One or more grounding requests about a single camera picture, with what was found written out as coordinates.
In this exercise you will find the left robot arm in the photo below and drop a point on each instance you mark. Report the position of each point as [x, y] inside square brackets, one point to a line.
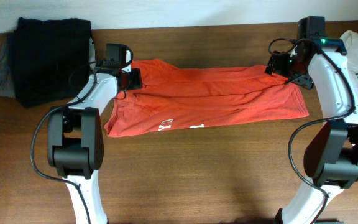
[75, 139]

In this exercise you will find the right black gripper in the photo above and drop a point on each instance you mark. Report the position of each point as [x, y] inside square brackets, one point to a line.
[301, 80]

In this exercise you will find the folded black garment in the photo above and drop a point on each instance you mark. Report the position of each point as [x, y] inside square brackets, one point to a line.
[49, 59]

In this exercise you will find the red orange t-shirt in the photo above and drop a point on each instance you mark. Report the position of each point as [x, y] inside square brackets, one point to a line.
[183, 98]

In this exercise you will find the folded grey garment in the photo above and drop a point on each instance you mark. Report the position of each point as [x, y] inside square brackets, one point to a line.
[6, 83]

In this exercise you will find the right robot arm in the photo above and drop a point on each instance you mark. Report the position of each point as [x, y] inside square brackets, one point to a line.
[330, 162]

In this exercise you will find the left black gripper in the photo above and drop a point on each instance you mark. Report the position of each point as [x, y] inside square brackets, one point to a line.
[135, 78]

